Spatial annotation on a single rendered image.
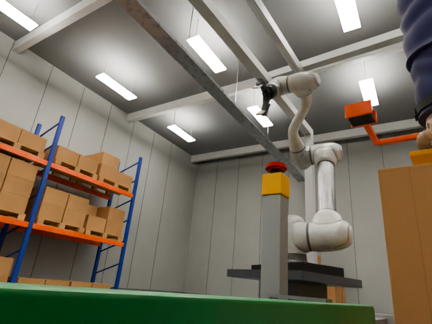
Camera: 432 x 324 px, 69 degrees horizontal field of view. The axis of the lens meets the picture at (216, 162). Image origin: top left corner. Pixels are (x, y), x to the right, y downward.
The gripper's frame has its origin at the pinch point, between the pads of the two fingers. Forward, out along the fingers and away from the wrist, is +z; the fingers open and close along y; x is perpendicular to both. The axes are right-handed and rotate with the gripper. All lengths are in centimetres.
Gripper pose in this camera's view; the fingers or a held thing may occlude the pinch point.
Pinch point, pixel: (257, 101)
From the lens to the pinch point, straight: 163.4
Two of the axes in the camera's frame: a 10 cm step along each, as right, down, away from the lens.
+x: -8.7, -0.5, 4.9
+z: -4.6, 4.1, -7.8
